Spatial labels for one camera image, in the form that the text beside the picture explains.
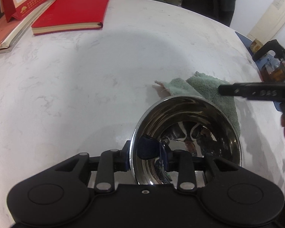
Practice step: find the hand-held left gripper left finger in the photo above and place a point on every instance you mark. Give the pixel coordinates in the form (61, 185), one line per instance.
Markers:
(126, 165)

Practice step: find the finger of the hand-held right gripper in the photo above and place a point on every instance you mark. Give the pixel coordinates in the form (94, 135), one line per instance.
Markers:
(251, 90)

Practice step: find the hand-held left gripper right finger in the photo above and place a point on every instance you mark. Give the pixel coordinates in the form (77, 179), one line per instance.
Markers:
(163, 155)

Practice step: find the green and pink fluffy cloth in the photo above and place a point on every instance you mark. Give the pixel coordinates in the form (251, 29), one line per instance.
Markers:
(204, 87)

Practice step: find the stainless steel bowl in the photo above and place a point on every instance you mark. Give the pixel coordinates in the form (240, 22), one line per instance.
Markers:
(192, 114)

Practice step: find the small tan box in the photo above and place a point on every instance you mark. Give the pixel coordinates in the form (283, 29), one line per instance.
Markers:
(256, 45)

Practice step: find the blue mat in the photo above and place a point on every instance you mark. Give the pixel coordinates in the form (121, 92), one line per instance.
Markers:
(248, 45)

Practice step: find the beige door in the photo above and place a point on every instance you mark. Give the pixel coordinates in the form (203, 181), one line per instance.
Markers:
(273, 11)

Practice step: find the black coat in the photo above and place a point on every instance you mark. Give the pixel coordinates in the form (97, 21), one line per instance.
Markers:
(211, 0)

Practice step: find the red hardcover notebook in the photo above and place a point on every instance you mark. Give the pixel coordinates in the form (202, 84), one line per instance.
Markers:
(73, 9)

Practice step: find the salmon pink notebook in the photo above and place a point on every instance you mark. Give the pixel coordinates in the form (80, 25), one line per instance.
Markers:
(0, 33)

